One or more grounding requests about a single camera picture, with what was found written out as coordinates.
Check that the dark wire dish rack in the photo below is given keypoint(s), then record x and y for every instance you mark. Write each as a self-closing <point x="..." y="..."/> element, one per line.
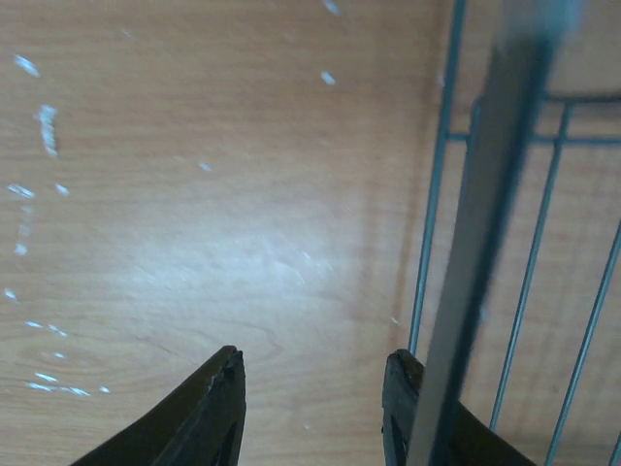
<point x="503" y="122"/>

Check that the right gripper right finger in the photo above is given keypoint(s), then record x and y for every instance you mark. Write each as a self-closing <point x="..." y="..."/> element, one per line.
<point x="471" y="443"/>

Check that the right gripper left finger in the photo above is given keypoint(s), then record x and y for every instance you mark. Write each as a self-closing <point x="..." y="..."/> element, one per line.
<point x="201" y="422"/>

